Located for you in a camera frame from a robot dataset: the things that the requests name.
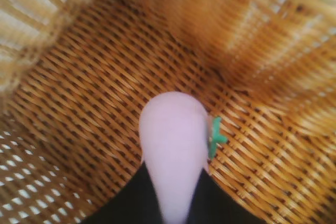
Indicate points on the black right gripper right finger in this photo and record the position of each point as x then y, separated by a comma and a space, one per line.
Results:
220, 203

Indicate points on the pink soft toy peach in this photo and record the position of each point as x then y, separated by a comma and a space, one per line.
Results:
173, 150

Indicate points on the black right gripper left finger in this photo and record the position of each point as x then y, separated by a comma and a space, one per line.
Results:
131, 203

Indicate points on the brown woven wicker basket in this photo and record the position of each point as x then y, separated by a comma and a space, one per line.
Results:
105, 77

